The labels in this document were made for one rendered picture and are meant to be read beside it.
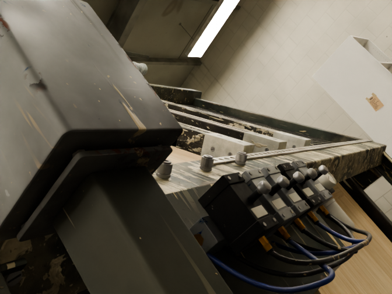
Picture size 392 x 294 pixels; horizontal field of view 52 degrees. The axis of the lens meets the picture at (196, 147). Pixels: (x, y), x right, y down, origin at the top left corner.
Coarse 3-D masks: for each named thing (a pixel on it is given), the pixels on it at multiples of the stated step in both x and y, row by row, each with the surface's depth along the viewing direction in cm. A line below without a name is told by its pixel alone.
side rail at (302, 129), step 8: (200, 104) 271; (208, 104) 267; (216, 104) 264; (224, 112) 261; (232, 112) 258; (240, 112) 254; (248, 112) 251; (256, 120) 249; (264, 120) 246; (272, 120) 243; (280, 120) 240; (288, 128) 237; (296, 128) 234; (304, 128) 232; (312, 128) 229; (312, 136) 230; (320, 136) 227; (328, 136) 224; (336, 136) 222; (344, 136) 220; (352, 136) 223
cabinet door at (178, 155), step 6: (174, 150) 106; (180, 150) 108; (168, 156) 99; (174, 156) 101; (180, 156) 102; (186, 156) 102; (192, 156) 103; (198, 156) 105; (174, 162) 95; (180, 162) 96
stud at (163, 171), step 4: (164, 160) 67; (168, 160) 67; (164, 164) 66; (168, 164) 66; (172, 164) 66; (160, 168) 66; (164, 168) 66; (168, 168) 66; (156, 172) 67; (160, 172) 66; (164, 172) 66; (168, 172) 66; (160, 176) 66; (164, 176) 66; (168, 176) 66
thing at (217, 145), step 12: (192, 132) 113; (204, 132) 112; (180, 144) 116; (192, 144) 113; (204, 144) 111; (216, 144) 109; (228, 144) 107; (240, 144) 105; (252, 144) 108; (216, 156) 109
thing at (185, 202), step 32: (192, 192) 64; (224, 192) 52; (256, 192) 51; (288, 192) 62; (320, 192) 70; (192, 224) 58; (224, 224) 52; (256, 224) 49; (288, 224) 62; (320, 224) 66; (352, 224) 82; (224, 256) 58; (256, 256) 63; (288, 256) 69; (320, 256) 77; (256, 288) 58; (288, 288) 48
